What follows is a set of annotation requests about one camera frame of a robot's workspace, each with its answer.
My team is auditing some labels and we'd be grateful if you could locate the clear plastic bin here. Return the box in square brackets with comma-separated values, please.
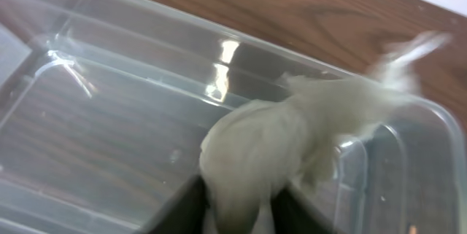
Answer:
[1, 0, 466, 233]

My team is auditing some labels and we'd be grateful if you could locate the white napkin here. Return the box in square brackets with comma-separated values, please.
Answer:
[199, 31, 450, 233]

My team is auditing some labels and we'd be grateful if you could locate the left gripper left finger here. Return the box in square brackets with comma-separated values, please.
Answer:
[144, 174, 209, 234]

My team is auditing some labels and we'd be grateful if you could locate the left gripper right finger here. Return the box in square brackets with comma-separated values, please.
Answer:
[270, 187, 335, 234]

